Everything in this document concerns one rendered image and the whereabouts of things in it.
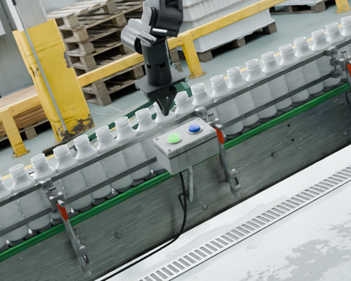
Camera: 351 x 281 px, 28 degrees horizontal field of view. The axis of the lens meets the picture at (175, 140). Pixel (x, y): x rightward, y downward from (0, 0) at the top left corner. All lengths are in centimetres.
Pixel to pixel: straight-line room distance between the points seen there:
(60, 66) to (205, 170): 457
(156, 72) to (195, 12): 624
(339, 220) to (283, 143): 157
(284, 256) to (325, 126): 136
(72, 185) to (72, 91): 467
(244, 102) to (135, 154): 35
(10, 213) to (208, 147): 51
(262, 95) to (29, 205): 71
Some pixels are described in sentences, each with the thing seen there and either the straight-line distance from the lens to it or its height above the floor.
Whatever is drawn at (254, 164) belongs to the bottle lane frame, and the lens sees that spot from 196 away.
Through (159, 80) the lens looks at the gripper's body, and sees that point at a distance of 158.
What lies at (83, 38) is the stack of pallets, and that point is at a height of 74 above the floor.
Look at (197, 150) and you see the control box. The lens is 170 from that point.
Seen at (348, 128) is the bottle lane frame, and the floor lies 87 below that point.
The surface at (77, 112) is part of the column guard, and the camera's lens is 645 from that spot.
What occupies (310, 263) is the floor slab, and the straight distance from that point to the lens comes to 324.
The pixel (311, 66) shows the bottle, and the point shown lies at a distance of 207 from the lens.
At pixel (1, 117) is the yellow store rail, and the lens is 667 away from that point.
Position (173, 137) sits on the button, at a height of 112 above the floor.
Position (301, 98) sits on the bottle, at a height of 101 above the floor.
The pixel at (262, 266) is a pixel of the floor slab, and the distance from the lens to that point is 332.
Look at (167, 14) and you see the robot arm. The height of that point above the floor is 141.
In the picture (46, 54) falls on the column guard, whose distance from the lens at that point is 634.
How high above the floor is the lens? 161
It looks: 17 degrees down
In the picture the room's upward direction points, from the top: 19 degrees counter-clockwise
